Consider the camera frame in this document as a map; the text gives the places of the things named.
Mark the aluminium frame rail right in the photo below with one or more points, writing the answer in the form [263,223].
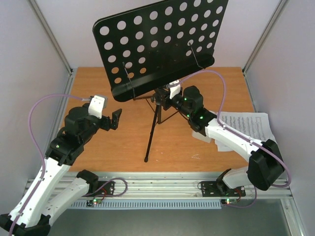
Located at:
[260,43]

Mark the aluminium front rail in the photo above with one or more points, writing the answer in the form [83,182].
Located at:
[169,185]

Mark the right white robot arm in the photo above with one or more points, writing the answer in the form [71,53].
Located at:
[263,157]

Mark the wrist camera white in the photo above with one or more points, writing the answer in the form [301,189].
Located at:
[174,88]
[96,106]

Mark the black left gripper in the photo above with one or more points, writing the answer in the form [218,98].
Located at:
[107,125]

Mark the white metronome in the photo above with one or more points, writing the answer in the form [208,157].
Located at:
[201,137]

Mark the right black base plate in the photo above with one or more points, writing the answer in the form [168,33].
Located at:
[210,189]

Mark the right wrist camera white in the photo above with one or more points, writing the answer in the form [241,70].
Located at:
[174,88]

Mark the black tripod music stand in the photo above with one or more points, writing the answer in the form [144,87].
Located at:
[146,48]

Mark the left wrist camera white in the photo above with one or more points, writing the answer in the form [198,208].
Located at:
[96,106]

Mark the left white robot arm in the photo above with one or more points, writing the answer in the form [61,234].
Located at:
[37,211]

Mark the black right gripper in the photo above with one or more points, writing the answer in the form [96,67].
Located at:
[166,101]

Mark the sheet music page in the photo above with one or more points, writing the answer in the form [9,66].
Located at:
[255,125]

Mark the grey slotted cable duct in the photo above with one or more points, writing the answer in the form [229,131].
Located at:
[112,204]

